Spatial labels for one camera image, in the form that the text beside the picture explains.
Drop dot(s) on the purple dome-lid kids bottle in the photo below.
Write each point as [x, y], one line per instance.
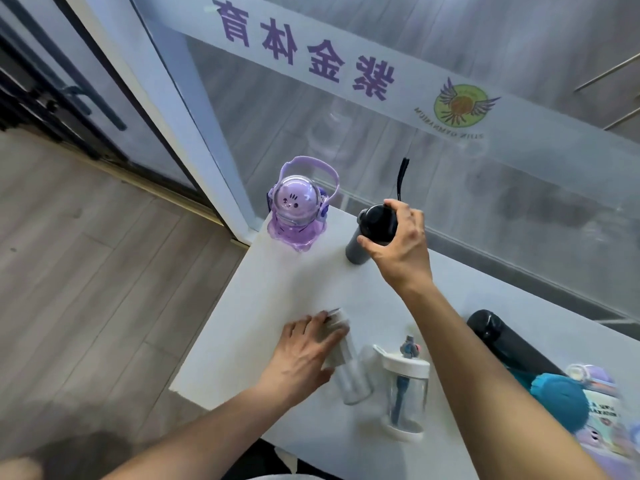
[297, 204]

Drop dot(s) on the person's right thumb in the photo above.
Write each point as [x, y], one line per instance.
[374, 248]

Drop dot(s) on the glass partition with frosted band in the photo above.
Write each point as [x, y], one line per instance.
[350, 94]

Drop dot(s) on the white door frame post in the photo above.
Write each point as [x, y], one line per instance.
[165, 109]

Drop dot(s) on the round winged logo sticker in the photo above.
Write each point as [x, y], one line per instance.
[462, 105]

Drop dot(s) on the clear bottle with white lid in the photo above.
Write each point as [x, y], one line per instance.
[405, 394]

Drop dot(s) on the person's black trousers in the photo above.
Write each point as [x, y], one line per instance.
[255, 459]

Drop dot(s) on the person's left hand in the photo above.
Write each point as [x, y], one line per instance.
[295, 364]

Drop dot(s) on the person's right forearm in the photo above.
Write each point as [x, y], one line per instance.
[480, 374]

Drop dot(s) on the black insulated bottle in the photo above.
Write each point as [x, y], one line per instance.
[515, 347]

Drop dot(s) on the clear bottle with grey lid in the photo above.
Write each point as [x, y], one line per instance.
[352, 379]

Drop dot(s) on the person's left thumb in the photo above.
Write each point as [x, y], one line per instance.
[327, 378]

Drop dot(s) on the person's right hand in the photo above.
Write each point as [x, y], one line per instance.
[406, 254]

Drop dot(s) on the teal bottle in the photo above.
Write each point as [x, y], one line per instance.
[560, 402]

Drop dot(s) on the metal rail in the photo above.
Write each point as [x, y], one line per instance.
[607, 73]
[622, 118]

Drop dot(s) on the person's left forearm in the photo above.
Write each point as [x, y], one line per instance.
[200, 439]

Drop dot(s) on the purple printed kids bottle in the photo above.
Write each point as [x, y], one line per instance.
[607, 424]

